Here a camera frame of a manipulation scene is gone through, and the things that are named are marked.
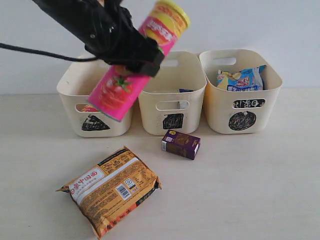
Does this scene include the middle cream bin square mark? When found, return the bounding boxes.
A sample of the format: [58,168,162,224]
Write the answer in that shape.
[138,51,207,136]

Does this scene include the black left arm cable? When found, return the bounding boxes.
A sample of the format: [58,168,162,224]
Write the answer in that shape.
[0,42,101,63]

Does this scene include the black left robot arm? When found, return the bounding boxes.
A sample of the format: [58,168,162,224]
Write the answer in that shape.
[35,0,165,77]

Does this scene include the orange noodle packet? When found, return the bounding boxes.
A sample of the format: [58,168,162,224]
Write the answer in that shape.
[59,146,162,239]

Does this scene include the purple drink carton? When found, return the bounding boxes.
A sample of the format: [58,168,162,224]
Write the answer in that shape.
[161,129,201,160]

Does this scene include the pink chips can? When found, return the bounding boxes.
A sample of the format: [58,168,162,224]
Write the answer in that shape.
[88,0,190,122]

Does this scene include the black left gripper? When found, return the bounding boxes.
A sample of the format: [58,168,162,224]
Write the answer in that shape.
[85,0,165,77]

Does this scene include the blue black noodle packet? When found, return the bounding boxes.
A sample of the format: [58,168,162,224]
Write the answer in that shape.
[215,64,267,110]

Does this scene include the left cream bin triangle mark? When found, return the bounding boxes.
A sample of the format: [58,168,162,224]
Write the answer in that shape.
[56,53,133,138]

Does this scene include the white blue milk carton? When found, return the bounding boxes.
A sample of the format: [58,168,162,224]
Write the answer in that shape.
[178,88,195,110]

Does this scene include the right cream bin circle mark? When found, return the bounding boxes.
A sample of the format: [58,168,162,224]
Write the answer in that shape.
[199,49,283,134]

